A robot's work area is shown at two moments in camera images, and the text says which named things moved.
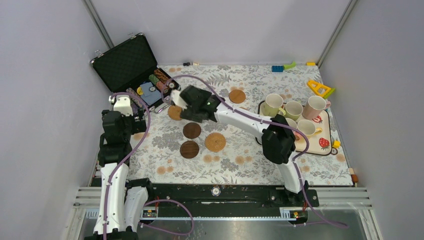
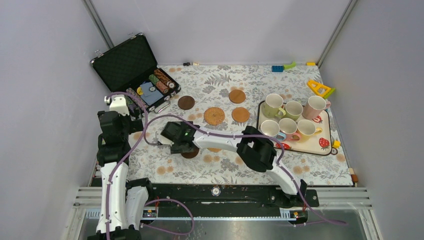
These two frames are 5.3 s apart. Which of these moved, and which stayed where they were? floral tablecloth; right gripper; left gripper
Moved: right gripper
Stayed: floral tablecloth; left gripper
